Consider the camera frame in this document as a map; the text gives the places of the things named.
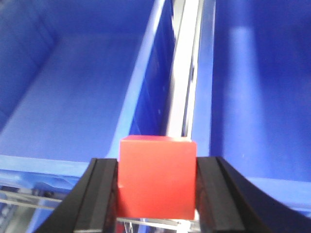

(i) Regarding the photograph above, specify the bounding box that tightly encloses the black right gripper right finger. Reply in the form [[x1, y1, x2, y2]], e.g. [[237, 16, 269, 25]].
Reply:
[[195, 157, 311, 233]]

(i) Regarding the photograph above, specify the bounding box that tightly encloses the large blue crate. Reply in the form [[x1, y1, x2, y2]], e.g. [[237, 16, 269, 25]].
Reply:
[[191, 0, 311, 216], [0, 0, 175, 209]]

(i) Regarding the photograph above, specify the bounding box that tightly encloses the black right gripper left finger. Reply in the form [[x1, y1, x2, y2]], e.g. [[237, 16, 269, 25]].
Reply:
[[36, 158, 118, 233]]

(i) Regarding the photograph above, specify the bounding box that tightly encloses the left large blue crate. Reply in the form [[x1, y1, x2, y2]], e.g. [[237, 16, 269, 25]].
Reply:
[[0, 0, 175, 209]]

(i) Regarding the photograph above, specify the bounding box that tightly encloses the red cube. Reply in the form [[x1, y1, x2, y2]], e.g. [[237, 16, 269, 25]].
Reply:
[[117, 135, 197, 220]]

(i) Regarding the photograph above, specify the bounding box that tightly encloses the middle large blue crate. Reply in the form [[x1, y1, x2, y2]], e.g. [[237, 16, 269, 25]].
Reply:
[[191, 0, 311, 216]]

